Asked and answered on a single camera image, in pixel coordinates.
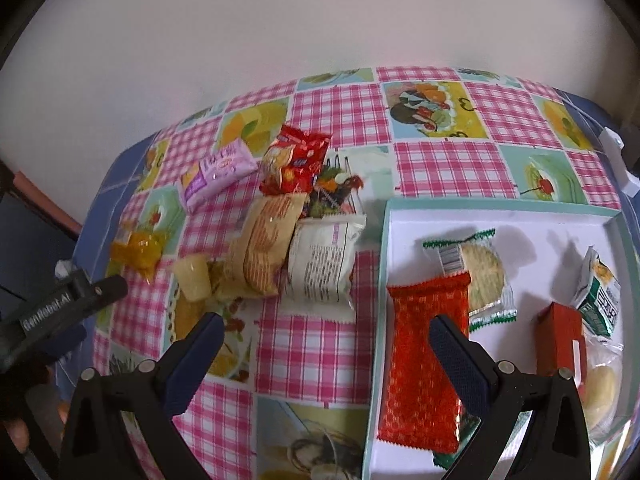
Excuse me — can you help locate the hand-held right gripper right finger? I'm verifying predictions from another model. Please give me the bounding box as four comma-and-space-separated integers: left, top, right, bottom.
430, 315, 592, 480

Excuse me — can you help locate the person's left hand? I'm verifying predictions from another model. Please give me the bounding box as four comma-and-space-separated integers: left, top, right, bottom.
0, 417, 30, 453

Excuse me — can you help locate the round yellow cake clear wrap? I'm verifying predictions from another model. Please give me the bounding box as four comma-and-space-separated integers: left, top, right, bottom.
575, 335, 632, 443

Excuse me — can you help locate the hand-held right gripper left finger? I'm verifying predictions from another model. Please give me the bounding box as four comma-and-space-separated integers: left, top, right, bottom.
59, 312, 226, 480

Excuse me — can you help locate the red box with white label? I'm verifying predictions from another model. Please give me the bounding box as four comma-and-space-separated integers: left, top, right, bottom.
536, 301, 590, 386

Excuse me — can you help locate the orange jelly cup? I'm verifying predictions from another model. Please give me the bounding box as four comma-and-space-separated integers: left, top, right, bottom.
110, 227, 166, 281

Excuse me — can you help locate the round cracker green packet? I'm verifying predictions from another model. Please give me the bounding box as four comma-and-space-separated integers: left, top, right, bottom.
422, 228, 518, 333

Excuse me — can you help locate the cream jelly cup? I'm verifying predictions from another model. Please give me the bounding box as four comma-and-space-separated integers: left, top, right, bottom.
172, 253, 212, 303

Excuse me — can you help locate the brown wooden frame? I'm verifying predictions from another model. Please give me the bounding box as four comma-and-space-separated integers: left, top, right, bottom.
0, 160, 83, 238

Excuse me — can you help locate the teal tray with white inside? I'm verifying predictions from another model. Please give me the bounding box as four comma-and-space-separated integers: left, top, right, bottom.
361, 197, 640, 480

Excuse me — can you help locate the white and green snack packet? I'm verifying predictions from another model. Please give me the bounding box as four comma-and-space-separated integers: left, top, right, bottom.
572, 246, 623, 338

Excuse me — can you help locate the red checkered snack packet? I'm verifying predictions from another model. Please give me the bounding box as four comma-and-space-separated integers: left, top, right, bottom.
376, 271, 473, 453

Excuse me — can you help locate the orange striped bread packet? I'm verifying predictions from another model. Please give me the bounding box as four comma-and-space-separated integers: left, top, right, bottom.
222, 192, 310, 300

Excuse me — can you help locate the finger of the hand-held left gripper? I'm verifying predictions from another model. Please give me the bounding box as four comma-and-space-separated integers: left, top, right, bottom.
86, 275, 129, 318

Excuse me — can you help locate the pink checked printed tablecloth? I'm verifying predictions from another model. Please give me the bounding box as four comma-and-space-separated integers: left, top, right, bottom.
92, 66, 623, 480

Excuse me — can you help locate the white cable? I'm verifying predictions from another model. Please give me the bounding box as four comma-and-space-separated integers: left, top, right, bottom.
565, 99, 610, 132

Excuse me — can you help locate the purple snack packet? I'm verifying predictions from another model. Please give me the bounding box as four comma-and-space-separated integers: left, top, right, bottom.
179, 139, 257, 211

